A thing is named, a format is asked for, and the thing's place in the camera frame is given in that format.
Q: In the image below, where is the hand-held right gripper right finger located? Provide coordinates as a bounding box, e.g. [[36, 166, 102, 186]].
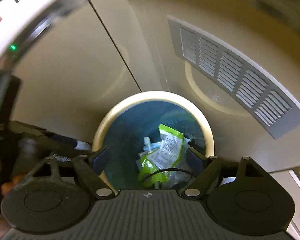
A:
[[181, 147, 276, 200]]

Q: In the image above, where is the grey cabinet vent grille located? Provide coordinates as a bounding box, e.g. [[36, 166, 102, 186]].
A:
[[166, 15, 300, 140]]

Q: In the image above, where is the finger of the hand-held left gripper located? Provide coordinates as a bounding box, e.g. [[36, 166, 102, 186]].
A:
[[5, 121, 92, 156]]

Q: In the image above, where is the green snack packet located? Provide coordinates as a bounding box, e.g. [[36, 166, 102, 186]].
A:
[[137, 123, 185, 188]]

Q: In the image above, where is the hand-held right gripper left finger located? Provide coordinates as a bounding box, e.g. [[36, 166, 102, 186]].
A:
[[27, 146, 113, 201]]

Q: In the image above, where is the beige cabinet door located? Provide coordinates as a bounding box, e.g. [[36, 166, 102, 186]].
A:
[[11, 0, 143, 144]]

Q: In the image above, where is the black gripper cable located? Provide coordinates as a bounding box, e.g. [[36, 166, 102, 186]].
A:
[[142, 168, 193, 182]]

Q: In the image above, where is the person's left hand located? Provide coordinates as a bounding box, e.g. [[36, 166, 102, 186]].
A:
[[0, 152, 27, 240]]

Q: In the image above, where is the round beige trash bin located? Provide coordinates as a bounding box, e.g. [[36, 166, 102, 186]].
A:
[[91, 90, 215, 188]]

